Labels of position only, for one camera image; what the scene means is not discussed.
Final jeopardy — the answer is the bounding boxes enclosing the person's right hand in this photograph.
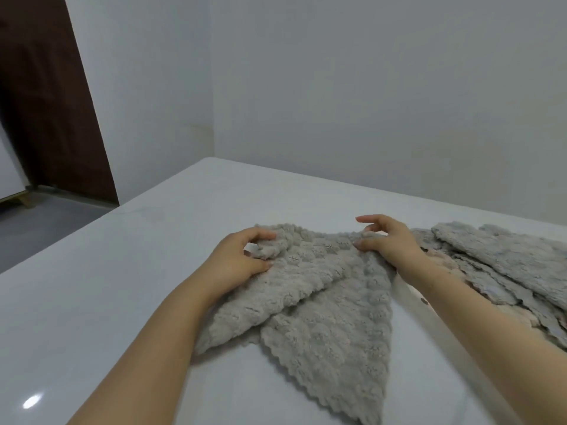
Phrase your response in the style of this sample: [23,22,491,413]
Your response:
[353,214,429,278]

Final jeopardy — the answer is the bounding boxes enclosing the person's left hand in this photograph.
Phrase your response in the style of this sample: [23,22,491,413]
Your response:
[201,227,278,302]

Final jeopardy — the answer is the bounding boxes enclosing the taupe fluffy towel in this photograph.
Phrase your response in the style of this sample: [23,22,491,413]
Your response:
[412,228,567,350]
[193,223,397,425]

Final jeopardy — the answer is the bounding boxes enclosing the person's left forearm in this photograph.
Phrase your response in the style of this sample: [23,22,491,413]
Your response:
[66,278,224,425]

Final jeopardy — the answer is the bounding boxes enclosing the person's right forearm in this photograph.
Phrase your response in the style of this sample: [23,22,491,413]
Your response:
[398,259,567,425]

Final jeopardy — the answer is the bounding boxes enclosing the white glossy table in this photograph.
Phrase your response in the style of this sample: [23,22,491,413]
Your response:
[0,156,567,425]

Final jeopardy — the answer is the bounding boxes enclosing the dark brown wooden door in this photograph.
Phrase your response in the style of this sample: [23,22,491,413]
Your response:
[0,0,119,205]

